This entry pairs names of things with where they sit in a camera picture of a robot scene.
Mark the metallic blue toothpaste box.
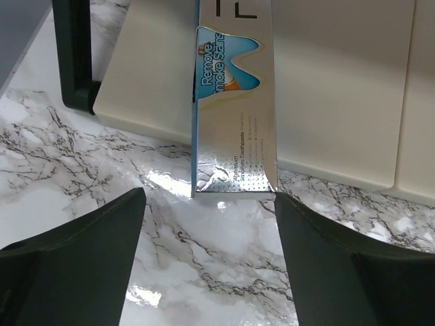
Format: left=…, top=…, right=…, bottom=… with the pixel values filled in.
left=191, top=1, right=278, bottom=196

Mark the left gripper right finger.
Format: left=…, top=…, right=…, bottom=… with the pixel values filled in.
left=275, top=193, right=434, bottom=325

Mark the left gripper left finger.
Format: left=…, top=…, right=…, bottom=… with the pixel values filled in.
left=1, top=187, right=146, bottom=325

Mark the beige three-tier shelf rack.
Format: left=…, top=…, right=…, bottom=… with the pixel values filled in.
left=52, top=1, right=434, bottom=206

